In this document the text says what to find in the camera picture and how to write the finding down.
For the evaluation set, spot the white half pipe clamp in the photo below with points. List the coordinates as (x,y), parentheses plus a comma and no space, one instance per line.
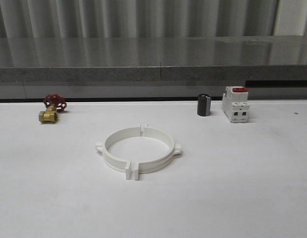
(123,150)
(158,162)

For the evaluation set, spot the black cylindrical capacitor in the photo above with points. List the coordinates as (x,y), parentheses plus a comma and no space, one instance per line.
(203,105)

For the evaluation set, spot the brass valve red handwheel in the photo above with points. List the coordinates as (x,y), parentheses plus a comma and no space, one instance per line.
(54,104)

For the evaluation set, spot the grey stone counter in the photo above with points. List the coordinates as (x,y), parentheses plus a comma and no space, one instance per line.
(272,67)

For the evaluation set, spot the grey pleated curtain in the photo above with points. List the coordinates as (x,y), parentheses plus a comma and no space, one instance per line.
(136,18)

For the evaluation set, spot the white circuit breaker red switch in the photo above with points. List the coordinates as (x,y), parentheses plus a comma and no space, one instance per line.
(234,104)

